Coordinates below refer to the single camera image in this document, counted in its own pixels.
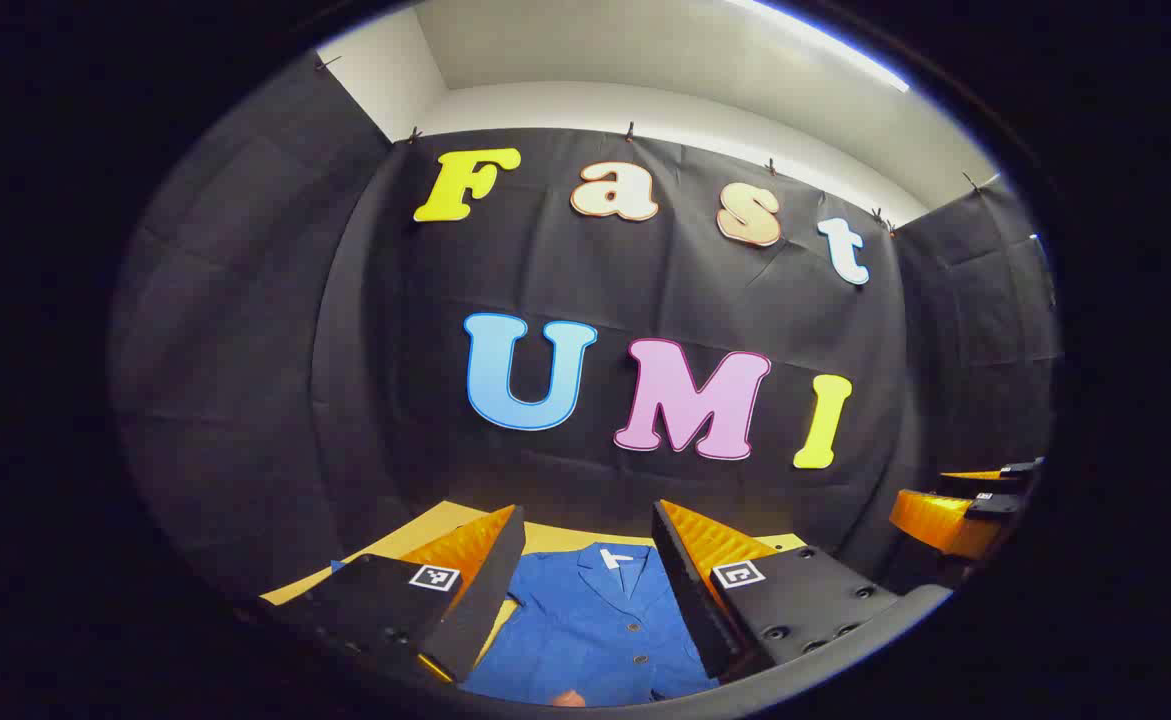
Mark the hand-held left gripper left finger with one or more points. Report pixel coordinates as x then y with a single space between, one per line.
493 585

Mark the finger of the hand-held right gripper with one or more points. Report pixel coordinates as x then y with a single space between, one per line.
1005 478
945 522

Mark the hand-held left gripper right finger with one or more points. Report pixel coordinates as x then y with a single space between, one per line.
683 590

